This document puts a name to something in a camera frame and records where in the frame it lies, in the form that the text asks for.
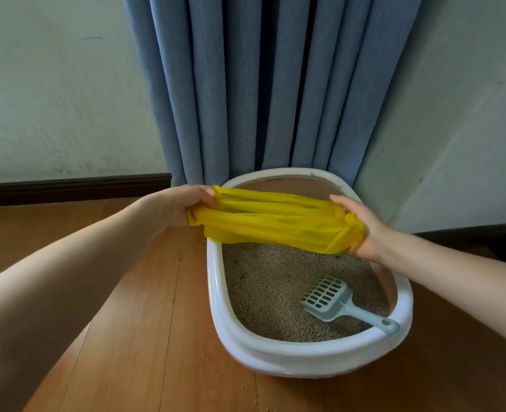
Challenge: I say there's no person's left hand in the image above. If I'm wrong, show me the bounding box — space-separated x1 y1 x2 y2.
150 185 219 228

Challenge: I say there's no person's right hand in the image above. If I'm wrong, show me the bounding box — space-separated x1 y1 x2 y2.
329 193 393 262

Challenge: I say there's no light blue litter scoop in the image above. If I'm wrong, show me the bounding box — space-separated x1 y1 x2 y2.
300 275 401 335

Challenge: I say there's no yellow plastic bag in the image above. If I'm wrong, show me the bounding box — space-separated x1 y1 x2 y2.
186 185 366 255

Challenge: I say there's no grey cat litter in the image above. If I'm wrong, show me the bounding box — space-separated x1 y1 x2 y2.
222 242 391 343

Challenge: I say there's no white oval litter box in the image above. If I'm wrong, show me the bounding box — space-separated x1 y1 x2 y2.
206 168 415 379

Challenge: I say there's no person's right forearm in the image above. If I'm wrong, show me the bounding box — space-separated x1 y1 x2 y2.
377 229 506 355

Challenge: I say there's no person's left forearm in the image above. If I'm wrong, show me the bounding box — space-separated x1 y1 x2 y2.
0 197 172 412

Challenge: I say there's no blue curtain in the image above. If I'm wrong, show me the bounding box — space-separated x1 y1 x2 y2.
122 0 423 188

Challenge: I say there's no dark wall baseboard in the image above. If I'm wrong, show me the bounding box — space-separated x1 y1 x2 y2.
414 224 506 269
0 173 172 209

